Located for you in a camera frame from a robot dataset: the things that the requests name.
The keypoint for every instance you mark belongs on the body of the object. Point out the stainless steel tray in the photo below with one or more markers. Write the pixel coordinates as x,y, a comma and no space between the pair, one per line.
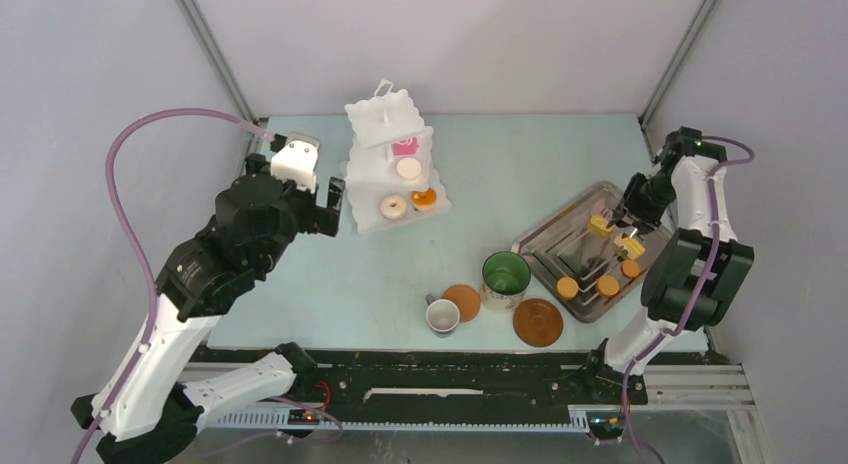
561,246

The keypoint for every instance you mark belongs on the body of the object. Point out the small white grey cup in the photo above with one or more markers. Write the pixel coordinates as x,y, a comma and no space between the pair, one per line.
442,316

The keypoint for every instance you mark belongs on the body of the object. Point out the white round cream cake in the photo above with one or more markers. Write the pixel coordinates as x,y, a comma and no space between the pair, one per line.
409,169

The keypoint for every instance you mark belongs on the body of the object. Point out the yellow swirl roll cake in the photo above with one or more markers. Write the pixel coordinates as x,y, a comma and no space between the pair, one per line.
598,226

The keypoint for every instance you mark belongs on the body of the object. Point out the small wooden coaster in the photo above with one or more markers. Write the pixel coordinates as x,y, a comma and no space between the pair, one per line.
466,299

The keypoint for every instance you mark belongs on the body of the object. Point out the large floral green-inside mug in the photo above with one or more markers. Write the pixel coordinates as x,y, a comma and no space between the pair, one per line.
505,278

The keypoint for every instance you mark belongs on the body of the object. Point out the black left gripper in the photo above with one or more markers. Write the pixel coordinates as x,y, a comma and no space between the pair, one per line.
320,218

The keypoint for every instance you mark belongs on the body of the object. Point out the orange glazed donut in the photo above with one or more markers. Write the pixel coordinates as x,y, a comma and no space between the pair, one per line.
424,200

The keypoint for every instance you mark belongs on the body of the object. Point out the round biscuit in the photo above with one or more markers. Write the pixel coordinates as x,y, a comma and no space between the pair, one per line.
567,288
607,286
630,269

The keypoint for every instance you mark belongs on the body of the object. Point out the white three-tier dessert stand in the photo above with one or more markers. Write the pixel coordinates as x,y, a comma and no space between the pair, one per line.
389,115

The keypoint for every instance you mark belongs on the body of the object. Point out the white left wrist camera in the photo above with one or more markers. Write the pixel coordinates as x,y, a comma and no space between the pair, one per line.
295,159

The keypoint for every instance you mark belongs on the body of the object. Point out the yellow layered cake slice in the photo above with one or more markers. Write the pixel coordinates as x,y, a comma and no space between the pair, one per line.
629,248

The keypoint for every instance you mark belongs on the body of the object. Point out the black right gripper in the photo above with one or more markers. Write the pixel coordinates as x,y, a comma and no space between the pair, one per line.
644,219

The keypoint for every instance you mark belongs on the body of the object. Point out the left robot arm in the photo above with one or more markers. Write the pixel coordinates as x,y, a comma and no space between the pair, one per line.
148,415

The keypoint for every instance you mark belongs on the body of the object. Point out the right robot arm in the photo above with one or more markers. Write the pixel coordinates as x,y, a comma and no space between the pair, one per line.
696,276

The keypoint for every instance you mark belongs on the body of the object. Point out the pink-tipped metal tongs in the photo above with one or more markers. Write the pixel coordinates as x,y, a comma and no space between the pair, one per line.
600,208

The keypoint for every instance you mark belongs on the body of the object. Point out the white glazed donut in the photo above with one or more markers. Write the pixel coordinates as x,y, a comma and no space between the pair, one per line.
393,207

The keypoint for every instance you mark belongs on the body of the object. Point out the large wooden coaster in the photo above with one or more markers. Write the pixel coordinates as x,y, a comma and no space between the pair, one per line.
538,323

